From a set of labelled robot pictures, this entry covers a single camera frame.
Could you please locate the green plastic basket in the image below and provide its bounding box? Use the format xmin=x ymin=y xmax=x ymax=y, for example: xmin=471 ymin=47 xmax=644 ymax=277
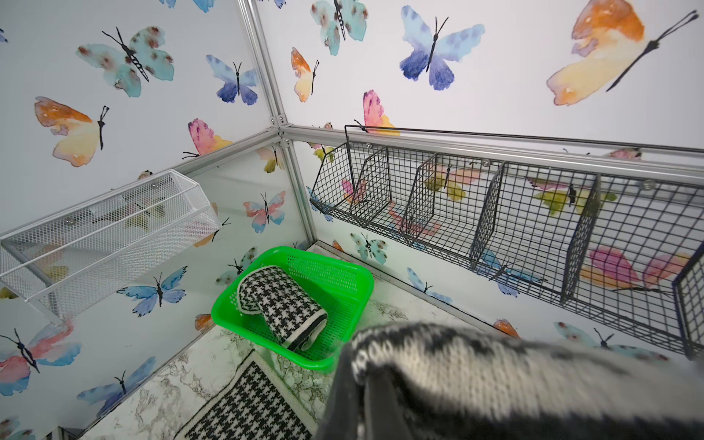
xmin=211 ymin=247 xmax=374 ymax=373

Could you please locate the black wire wall basket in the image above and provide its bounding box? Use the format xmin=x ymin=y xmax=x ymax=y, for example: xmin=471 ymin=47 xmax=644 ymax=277
xmin=310 ymin=130 xmax=703 ymax=358

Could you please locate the black white knitted scarf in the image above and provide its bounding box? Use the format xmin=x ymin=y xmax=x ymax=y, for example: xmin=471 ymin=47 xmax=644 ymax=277
xmin=236 ymin=266 xmax=328 ymax=351

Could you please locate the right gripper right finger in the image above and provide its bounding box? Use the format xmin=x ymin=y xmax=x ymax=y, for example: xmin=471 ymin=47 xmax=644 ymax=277
xmin=365 ymin=379 xmax=414 ymax=440

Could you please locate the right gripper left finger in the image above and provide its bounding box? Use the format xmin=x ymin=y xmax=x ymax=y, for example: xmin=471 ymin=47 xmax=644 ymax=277
xmin=315 ymin=351 xmax=361 ymax=440

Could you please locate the white wire mesh basket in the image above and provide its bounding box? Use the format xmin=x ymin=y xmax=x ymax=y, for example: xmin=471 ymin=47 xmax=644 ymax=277
xmin=1 ymin=170 xmax=221 ymax=322

